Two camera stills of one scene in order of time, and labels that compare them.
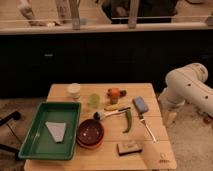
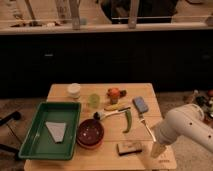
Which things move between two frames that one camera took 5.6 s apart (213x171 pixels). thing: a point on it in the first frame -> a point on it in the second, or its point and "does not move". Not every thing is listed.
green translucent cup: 94,100 does not move
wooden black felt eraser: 127,148 does not move
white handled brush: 101,115 does not move
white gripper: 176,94 -> 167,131
